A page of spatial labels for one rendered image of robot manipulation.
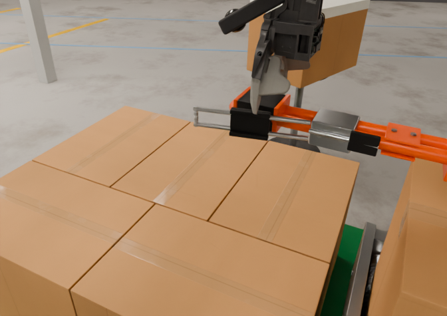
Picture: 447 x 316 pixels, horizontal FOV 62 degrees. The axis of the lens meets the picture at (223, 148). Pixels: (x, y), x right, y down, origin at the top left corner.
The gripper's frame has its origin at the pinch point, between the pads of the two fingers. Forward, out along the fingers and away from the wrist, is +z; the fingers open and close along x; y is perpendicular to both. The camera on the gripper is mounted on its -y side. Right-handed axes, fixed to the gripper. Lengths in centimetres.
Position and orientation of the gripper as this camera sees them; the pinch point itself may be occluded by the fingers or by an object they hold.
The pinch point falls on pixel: (267, 98)
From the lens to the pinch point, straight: 66.3
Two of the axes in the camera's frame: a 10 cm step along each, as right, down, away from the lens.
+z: -0.2, 8.6, 5.1
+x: 4.4, -4.5, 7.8
